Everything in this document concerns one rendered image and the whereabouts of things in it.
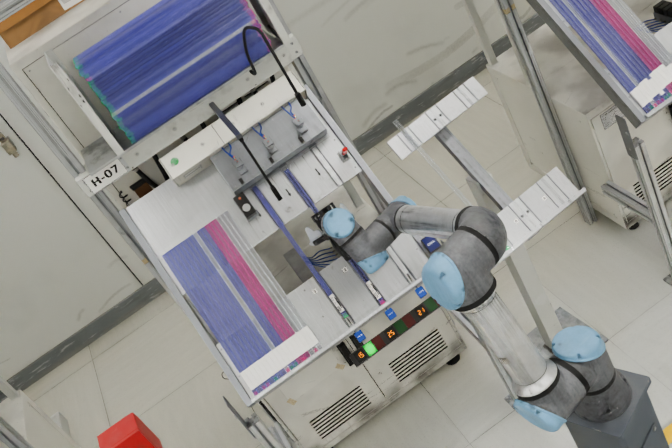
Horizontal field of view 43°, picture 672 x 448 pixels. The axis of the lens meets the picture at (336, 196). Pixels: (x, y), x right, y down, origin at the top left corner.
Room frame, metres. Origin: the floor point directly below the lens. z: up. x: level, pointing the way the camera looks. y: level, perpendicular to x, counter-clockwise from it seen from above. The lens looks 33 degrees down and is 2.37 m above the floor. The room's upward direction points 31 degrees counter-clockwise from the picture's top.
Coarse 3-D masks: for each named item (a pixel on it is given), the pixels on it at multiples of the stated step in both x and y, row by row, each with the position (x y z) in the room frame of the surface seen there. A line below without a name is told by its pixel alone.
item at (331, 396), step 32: (288, 224) 2.75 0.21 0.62; (320, 256) 2.46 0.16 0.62; (288, 288) 2.40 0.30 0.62; (384, 320) 2.25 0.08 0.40; (448, 320) 2.28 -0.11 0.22; (352, 352) 2.23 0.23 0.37; (384, 352) 2.24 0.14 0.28; (416, 352) 2.26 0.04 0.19; (448, 352) 2.27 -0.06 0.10; (288, 384) 2.20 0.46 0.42; (320, 384) 2.21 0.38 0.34; (352, 384) 2.22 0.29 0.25; (384, 384) 2.23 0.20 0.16; (416, 384) 2.25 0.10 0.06; (288, 416) 2.19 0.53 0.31; (320, 416) 2.20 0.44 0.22; (352, 416) 2.22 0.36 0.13
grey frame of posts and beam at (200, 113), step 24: (288, 48) 2.45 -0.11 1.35; (0, 72) 2.38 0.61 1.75; (264, 72) 2.43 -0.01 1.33; (312, 72) 2.48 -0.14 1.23; (24, 96) 2.38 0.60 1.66; (216, 96) 2.41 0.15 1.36; (240, 96) 2.42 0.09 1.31; (192, 120) 2.40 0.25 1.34; (336, 120) 2.47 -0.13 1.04; (48, 144) 2.38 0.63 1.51; (144, 144) 2.38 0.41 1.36; (168, 144) 2.38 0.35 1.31; (72, 168) 2.38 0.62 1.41; (120, 216) 2.38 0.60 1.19; (168, 288) 2.38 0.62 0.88; (480, 336) 1.98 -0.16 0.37; (264, 432) 1.89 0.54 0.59
